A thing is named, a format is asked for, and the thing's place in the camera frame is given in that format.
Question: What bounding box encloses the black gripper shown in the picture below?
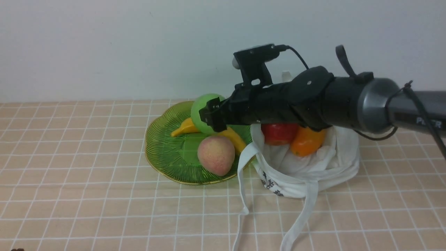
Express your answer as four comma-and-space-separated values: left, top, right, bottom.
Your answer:
199, 66, 335, 132

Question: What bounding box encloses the green apple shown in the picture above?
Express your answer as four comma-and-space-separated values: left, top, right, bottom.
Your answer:
191, 93, 226, 135

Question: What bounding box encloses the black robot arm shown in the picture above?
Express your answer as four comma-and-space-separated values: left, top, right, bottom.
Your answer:
197, 66, 429, 134

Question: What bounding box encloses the white canvas tote bag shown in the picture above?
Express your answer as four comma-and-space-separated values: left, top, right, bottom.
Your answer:
232, 125, 360, 251

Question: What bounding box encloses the orange mango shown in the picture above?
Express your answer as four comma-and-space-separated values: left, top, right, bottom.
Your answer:
290, 127, 327, 157

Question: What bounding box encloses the red apple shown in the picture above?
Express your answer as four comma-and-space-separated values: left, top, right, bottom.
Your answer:
261, 123, 299, 146

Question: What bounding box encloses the pink peach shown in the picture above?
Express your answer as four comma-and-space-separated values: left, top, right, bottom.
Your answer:
197, 136, 235, 176

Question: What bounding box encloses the yellow banana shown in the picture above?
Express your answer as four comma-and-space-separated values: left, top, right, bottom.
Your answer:
170, 117, 247, 155

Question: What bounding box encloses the green glass plate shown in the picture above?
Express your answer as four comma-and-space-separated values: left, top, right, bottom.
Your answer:
145, 101, 252, 185

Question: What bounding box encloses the beige checkered tablecloth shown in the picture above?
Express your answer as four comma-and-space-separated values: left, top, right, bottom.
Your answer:
0, 100, 446, 251

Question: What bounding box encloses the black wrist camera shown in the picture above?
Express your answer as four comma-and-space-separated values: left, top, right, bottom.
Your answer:
232, 44, 280, 87

